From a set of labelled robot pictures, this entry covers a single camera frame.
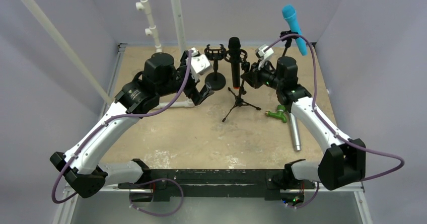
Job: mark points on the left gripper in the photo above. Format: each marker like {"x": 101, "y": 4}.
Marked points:
{"x": 193, "y": 93}

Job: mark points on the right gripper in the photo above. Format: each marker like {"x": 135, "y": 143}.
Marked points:
{"x": 250, "y": 79}

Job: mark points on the black tripod mic stand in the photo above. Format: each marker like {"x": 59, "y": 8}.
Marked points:
{"x": 239, "y": 101}

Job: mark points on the black shock-mount round-base stand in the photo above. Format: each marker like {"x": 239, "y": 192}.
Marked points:
{"x": 216, "y": 80}

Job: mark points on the black microphone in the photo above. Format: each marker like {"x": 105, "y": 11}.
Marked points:
{"x": 234, "y": 59}

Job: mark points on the silver grey microphone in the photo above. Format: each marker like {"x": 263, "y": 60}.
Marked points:
{"x": 295, "y": 133}

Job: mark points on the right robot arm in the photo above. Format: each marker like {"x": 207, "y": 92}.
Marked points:
{"x": 343, "y": 161}

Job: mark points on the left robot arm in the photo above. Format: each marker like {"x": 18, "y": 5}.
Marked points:
{"x": 81, "y": 165}

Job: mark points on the black clip round-base stand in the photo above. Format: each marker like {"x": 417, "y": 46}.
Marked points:
{"x": 287, "y": 41}

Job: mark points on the blue microphone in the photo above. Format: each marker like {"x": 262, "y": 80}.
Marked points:
{"x": 289, "y": 14}

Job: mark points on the green tap faucet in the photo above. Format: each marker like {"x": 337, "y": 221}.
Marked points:
{"x": 278, "y": 114}

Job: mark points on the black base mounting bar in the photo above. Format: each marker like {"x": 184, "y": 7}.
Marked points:
{"x": 268, "y": 184}

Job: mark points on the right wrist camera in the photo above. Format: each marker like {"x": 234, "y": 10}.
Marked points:
{"x": 263, "y": 53}

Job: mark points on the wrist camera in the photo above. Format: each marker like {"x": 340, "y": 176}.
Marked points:
{"x": 263, "y": 53}
{"x": 199, "y": 64}

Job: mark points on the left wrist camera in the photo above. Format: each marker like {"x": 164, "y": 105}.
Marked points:
{"x": 199, "y": 64}

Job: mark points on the aluminium rail frame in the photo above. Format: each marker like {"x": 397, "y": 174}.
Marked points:
{"x": 343, "y": 161}

